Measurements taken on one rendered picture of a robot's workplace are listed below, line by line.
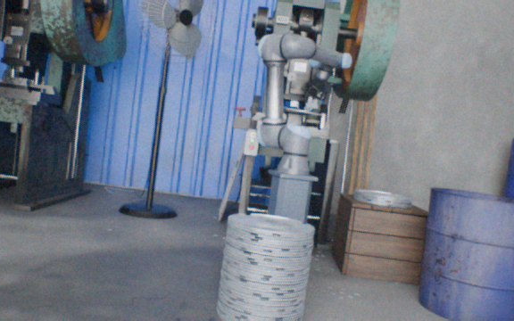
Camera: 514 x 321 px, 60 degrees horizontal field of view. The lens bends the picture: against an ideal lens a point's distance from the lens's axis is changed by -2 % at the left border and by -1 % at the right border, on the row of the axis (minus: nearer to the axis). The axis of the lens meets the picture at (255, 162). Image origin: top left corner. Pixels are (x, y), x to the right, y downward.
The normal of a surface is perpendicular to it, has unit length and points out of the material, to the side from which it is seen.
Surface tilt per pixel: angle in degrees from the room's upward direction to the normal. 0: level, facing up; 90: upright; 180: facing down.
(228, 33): 90
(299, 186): 90
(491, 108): 90
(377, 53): 115
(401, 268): 90
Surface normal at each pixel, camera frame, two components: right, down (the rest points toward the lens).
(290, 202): 0.27, 0.08
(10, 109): -0.02, 0.05
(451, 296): -0.73, -0.02
